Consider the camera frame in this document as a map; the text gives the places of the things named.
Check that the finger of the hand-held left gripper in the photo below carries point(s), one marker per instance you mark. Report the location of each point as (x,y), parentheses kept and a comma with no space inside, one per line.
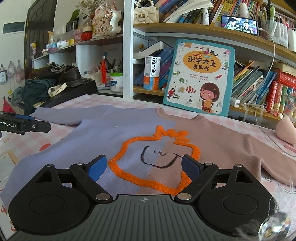
(37,127)

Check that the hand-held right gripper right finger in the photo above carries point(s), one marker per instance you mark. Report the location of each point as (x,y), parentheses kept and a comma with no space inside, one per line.
(190,168)

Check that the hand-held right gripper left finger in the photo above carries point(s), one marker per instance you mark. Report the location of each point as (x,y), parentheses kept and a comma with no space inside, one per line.
(97,169)

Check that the pink and purple sweater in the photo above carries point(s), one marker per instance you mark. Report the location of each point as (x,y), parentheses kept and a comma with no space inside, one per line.
(143,129)

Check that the dark green cloth pile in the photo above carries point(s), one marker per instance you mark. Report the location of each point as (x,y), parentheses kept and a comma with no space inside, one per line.
(34,90)

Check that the pink hanging pouch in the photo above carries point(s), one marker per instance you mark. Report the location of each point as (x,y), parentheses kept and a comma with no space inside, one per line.
(11,70)
(20,71)

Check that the black flat box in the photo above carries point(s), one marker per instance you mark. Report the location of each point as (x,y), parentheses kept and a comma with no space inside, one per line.
(78,91)

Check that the dark shoe with wavy trim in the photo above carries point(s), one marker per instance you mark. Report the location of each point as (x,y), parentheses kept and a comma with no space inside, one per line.
(46,73)

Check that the dark brown leather shoe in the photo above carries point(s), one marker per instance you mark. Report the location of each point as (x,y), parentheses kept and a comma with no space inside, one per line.
(69,76)

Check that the red tassel charm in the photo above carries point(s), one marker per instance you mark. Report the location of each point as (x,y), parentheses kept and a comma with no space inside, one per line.
(104,71)

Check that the white jar with green rim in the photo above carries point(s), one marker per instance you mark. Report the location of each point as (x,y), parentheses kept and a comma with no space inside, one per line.
(116,83)

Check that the teal children's picture book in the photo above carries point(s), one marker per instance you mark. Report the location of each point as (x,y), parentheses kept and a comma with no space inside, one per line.
(198,76)

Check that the dark wooden door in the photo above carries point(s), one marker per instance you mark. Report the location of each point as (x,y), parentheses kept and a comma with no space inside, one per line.
(41,30)

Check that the bunch of pencils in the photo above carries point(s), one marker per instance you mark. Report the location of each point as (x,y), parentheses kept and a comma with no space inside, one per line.
(114,67)

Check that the pink plush toy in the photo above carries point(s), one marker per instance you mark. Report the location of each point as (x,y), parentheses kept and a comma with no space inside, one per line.
(285,129)

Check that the fluffy charm with clear bead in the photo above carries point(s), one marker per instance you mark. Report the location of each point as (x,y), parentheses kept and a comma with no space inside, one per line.
(275,226)

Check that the white and orange carton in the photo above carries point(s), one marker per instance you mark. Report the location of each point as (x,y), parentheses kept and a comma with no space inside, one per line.
(151,71)

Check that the row of thin picture books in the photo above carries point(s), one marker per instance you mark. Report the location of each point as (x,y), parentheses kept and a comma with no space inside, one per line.
(249,81)

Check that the red and white figurine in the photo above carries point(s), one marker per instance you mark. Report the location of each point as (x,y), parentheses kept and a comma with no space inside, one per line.
(87,32)

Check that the group of blue books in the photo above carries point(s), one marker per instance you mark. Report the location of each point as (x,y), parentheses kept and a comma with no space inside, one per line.
(165,62)

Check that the white and wood shelf unit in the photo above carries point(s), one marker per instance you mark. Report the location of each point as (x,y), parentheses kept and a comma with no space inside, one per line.
(128,58)

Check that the green leafy plant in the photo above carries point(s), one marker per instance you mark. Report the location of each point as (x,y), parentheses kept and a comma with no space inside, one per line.
(74,14)

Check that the pink and white cat ornament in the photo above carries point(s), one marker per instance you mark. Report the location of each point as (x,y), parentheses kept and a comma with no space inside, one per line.
(104,25)

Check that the open white-paged book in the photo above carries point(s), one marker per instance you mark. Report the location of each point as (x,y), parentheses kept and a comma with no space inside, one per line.
(148,51)

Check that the dried flower bunch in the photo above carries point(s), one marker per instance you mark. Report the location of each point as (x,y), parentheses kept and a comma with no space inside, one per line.
(87,4)

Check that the smartphone with lit screen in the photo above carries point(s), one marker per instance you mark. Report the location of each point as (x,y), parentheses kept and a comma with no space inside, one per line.
(239,25)

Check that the small white bottle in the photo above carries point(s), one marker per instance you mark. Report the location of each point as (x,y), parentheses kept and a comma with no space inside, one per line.
(205,17)

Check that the cream quilted handbag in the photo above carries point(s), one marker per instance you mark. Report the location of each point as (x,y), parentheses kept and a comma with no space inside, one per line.
(145,15)

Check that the white desk organizer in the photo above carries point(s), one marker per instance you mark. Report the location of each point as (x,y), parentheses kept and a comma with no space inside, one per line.
(281,34)

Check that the row of colourful books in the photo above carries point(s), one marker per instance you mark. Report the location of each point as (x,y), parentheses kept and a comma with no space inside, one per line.
(222,9)

